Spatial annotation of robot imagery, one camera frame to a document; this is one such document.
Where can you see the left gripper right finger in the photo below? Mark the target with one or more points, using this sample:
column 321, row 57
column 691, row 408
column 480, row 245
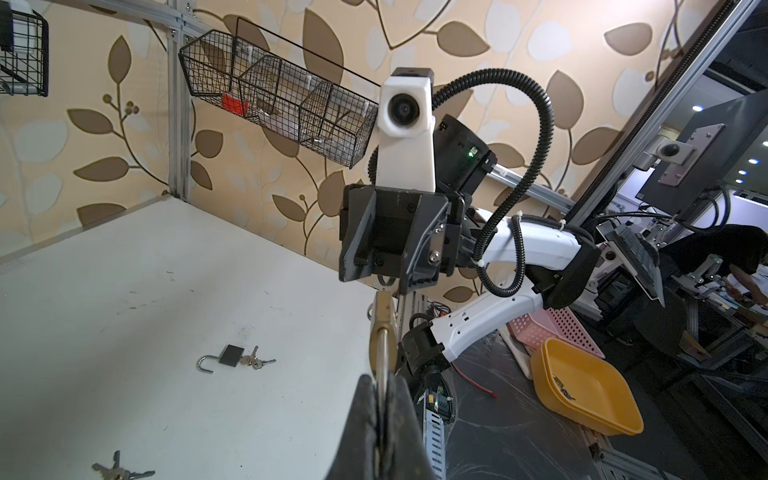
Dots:
column 404, row 454

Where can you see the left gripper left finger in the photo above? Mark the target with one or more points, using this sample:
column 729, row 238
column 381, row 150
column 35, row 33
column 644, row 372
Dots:
column 356, row 457

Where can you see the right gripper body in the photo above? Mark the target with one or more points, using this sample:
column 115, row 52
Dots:
column 395, row 209

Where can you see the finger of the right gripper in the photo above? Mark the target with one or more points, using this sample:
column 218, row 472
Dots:
column 357, row 217
column 422, row 253

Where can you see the black padlock with keys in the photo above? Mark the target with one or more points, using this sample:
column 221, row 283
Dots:
column 232, row 356

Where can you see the brass padlock shackle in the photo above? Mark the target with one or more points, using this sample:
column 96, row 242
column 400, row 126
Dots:
column 383, row 352

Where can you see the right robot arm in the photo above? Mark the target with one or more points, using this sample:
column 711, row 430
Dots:
column 524, row 262

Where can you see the pink plastic basket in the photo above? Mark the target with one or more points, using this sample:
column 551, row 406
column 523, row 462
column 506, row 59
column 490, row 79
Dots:
column 534, row 328

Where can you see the red cap item in basket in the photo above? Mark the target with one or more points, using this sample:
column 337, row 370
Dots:
column 232, row 103

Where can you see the yellow plastic tub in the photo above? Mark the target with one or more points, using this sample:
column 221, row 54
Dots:
column 585, row 389

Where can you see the person in black shirt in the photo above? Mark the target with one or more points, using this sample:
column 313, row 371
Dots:
column 742, row 248

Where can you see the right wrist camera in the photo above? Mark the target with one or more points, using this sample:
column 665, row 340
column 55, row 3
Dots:
column 406, row 124

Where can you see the right wire basket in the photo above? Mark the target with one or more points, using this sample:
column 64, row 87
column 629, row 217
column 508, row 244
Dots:
column 292, row 91

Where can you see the wire basket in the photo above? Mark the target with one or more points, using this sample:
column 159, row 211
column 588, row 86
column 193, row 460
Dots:
column 24, row 50
column 292, row 91

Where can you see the back wire basket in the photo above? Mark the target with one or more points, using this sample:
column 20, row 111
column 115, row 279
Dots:
column 24, row 50

